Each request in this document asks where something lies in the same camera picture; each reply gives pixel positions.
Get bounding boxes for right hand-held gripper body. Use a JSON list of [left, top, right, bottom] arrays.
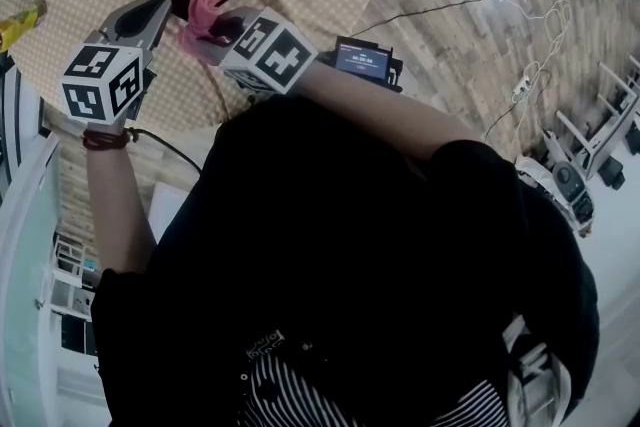
[[219, 7, 320, 95]]

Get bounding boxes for person's black shirt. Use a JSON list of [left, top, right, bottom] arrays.
[[90, 93, 601, 427]]

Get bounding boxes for black screen device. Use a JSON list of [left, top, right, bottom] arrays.
[[332, 34, 404, 94]]

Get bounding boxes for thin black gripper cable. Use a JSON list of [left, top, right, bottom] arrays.
[[127, 127, 204, 174]]

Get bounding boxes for person's left forearm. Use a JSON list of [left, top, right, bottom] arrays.
[[84, 142, 159, 275]]

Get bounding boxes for black device cable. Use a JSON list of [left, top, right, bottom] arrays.
[[349, 0, 496, 39]]

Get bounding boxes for pink cloth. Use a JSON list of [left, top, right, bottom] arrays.
[[177, 0, 236, 62]]

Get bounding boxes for white cable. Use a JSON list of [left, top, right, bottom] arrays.
[[504, 0, 572, 156]]

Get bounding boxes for person's right forearm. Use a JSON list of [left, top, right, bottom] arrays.
[[292, 59, 485, 162]]

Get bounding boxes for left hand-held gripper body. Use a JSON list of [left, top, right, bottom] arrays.
[[60, 28, 158, 124]]

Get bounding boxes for white desk frame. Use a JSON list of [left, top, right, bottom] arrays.
[[542, 59, 640, 189]]

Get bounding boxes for black white striped garment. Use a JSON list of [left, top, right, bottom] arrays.
[[239, 349, 511, 427]]

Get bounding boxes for grey strap bag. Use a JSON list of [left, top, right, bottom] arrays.
[[502, 312, 571, 427]]

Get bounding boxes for white shelf unit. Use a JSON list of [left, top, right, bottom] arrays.
[[49, 234, 101, 366]]

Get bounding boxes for grey wheeled device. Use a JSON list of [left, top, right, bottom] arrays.
[[517, 154, 596, 236]]

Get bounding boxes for dark red bracelet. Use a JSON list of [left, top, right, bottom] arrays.
[[81, 127, 132, 151]]

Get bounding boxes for small white power strip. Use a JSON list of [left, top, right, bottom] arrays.
[[512, 74, 534, 104]]

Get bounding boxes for yellow toy bottle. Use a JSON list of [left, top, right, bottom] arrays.
[[0, 0, 49, 54]]

